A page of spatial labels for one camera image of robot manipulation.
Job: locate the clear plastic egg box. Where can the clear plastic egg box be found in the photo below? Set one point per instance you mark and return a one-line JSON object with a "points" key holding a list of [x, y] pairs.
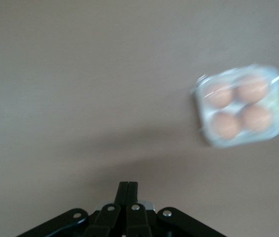
{"points": [[276, 123]]}

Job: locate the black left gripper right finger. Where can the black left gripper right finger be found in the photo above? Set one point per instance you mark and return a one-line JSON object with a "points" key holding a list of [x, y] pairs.
{"points": [[139, 222]]}

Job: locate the brown egg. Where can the brown egg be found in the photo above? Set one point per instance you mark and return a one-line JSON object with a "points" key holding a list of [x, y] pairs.
{"points": [[251, 89], [227, 124], [219, 95], [257, 117]]}

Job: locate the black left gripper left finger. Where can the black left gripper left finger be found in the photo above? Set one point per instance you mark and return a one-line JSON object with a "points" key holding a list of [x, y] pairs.
{"points": [[104, 222]]}

